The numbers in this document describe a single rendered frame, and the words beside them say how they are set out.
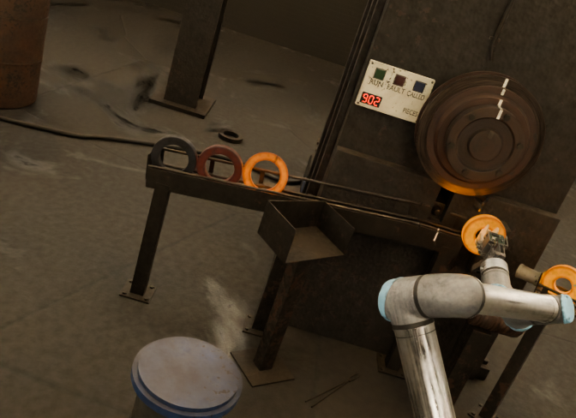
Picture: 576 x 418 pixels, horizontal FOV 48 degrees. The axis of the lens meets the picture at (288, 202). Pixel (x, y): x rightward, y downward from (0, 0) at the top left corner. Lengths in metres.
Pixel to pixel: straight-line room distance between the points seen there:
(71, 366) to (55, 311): 0.31
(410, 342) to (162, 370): 0.69
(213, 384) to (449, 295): 0.70
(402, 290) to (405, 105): 1.01
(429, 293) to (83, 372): 1.32
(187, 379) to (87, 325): 0.88
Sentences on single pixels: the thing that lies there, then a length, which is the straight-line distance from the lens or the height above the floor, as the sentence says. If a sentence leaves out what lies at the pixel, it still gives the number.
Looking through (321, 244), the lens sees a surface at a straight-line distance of 2.39.
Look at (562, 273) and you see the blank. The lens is 2.67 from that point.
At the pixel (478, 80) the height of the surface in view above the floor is 1.31.
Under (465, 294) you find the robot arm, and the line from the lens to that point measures 1.72.
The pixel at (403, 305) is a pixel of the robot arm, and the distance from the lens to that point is 1.76.
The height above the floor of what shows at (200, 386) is 0.43.
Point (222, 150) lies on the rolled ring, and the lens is 2.53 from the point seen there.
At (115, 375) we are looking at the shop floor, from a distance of 2.49.
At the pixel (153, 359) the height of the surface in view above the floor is 0.43.
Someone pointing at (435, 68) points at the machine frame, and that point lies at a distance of 2.57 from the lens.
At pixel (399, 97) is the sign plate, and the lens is 2.55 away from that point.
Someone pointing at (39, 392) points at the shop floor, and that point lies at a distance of 2.40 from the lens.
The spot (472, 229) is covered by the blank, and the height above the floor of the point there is 0.84.
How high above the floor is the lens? 1.68
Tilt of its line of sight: 24 degrees down
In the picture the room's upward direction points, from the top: 19 degrees clockwise
